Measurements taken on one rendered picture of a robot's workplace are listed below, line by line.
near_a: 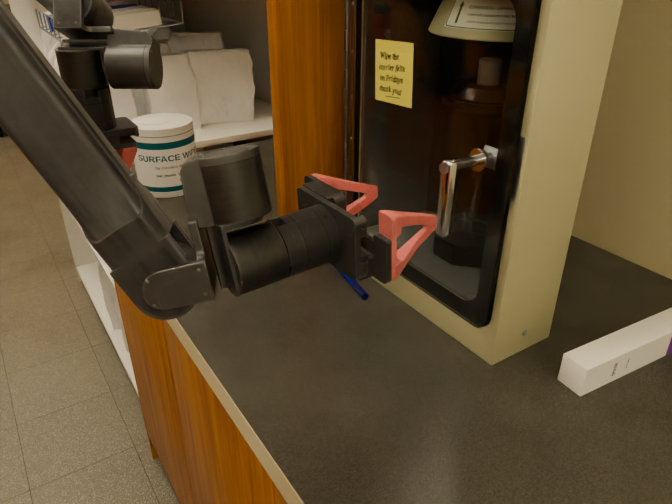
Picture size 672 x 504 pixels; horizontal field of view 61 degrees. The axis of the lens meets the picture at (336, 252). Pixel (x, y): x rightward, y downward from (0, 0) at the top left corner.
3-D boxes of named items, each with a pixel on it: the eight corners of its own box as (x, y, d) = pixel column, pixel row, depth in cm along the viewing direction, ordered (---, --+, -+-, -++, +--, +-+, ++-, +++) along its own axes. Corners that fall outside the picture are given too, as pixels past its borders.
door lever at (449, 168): (478, 230, 66) (463, 222, 67) (489, 151, 61) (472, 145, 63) (444, 241, 63) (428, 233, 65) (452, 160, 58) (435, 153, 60)
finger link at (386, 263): (404, 174, 58) (328, 198, 54) (453, 196, 53) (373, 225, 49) (403, 233, 61) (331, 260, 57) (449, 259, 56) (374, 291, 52)
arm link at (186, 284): (160, 281, 55) (148, 315, 47) (127, 166, 52) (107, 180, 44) (280, 255, 57) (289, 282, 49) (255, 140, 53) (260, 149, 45)
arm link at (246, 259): (212, 292, 53) (235, 307, 48) (194, 222, 51) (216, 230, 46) (277, 268, 56) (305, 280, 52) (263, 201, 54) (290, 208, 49)
